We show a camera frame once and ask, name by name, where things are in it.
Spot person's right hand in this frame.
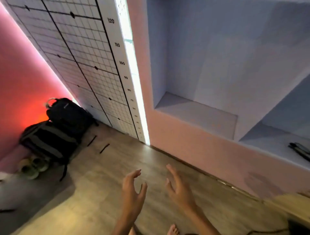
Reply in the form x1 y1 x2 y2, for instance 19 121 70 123
165 164 197 214

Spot person's left hand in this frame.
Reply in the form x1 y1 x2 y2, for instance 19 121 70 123
122 169 148 219

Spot person's right forearm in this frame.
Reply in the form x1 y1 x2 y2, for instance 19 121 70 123
186 205 221 235

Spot person's left forearm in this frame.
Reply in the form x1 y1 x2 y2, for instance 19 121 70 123
112 213 139 235

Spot black and grey backpack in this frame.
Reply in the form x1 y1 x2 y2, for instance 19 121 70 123
19 120 81 182

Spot white light strip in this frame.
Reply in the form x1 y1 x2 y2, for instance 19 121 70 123
115 0 151 146

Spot pair of light shoes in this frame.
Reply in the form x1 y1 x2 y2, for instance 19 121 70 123
18 156 49 180

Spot black device on shelf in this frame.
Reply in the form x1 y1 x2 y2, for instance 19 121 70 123
288 142 310 162

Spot white grid measuring board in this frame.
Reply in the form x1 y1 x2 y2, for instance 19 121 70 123
4 0 146 143

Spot black cable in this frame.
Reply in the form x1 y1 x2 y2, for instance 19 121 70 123
247 228 291 235

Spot blue recessed wall shelf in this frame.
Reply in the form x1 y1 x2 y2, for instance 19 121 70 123
146 0 310 171

